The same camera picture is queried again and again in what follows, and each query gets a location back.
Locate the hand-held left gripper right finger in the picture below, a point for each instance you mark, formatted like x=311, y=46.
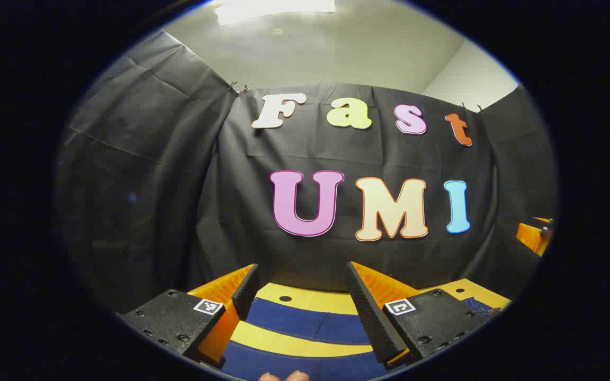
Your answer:
x=368, y=312

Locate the blue denim jeans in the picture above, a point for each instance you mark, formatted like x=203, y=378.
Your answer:
x=305, y=323

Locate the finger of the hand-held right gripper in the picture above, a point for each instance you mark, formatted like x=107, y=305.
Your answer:
x=530, y=236

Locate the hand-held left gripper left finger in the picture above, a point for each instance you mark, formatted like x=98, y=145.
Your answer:
x=245, y=293

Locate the black backdrop cloth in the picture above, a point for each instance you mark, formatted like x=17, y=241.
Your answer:
x=167, y=185

